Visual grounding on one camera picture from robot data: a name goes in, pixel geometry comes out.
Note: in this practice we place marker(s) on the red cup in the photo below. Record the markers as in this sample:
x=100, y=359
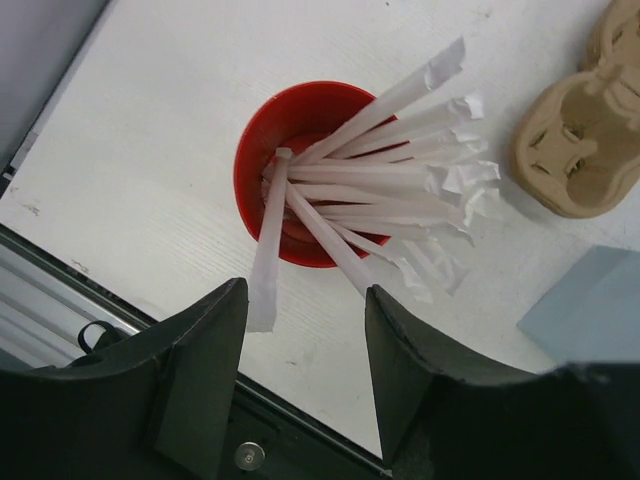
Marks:
x=294, y=118

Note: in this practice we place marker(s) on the white stirrers bundle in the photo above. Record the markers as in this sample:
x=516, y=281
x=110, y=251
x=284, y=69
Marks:
x=379, y=185

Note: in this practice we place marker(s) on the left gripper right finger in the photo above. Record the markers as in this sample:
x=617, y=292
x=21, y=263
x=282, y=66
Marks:
x=445, y=411

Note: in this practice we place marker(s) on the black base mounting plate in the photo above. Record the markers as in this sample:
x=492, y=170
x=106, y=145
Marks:
x=269, y=438

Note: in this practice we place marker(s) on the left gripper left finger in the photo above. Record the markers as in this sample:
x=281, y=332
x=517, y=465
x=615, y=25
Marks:
x=152, y=406

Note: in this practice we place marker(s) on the light blue paper bag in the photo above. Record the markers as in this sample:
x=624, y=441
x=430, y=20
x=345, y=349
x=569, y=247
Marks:
x=591, y=314

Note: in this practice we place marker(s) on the remaining brown pulp carriers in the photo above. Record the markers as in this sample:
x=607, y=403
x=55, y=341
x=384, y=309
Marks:
x=576, y=151

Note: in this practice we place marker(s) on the aluminium frame rail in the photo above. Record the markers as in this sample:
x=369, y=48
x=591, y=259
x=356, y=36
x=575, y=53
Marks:
x=52, y=314

